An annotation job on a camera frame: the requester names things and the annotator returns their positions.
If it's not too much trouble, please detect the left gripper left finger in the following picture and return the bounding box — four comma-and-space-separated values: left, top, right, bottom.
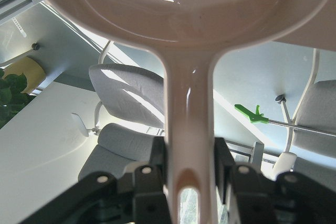
133, 136, 168, 223

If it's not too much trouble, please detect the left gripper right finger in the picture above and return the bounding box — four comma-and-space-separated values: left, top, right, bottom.
214, 137, 276, 223

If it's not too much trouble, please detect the white plastic dustpan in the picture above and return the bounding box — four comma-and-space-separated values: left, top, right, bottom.
47, 0, 328, 223

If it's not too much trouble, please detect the green grabber tool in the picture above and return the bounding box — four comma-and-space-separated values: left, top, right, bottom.
234, 104, 335, 137

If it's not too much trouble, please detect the grey office chair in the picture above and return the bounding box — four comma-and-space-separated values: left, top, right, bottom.
71, 41, 165, 180

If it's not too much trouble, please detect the green potted plant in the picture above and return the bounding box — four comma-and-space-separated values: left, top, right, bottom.
1, 69, 36, 128

